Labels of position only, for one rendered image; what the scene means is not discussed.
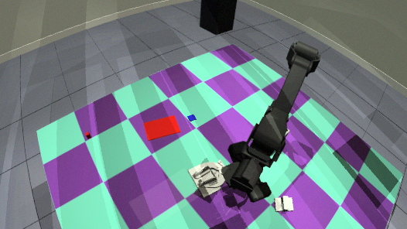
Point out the small blue block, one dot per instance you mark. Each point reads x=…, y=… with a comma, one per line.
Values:
x=191, y=117

